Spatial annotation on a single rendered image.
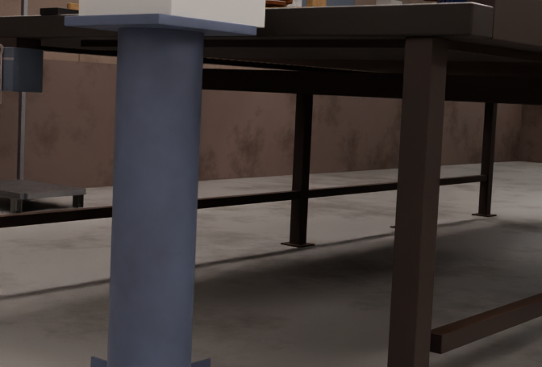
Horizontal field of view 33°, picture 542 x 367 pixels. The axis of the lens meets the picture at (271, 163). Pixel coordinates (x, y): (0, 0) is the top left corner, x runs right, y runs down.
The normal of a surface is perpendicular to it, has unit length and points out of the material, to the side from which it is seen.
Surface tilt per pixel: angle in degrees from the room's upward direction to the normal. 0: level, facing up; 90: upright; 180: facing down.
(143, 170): 90
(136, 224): 90
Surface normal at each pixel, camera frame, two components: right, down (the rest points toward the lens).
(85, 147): 0.77, 0.08
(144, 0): -0.64, 0.03
